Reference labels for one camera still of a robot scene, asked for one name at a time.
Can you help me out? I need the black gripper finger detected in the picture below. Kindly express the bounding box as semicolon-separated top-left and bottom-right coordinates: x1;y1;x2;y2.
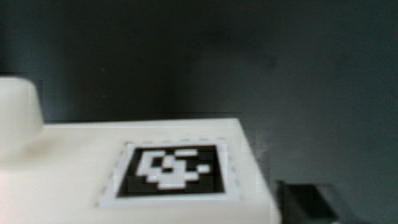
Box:
278;181;356;224

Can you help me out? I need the white drawer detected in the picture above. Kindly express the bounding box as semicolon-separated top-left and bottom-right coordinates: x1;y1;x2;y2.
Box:
0;77;282;224

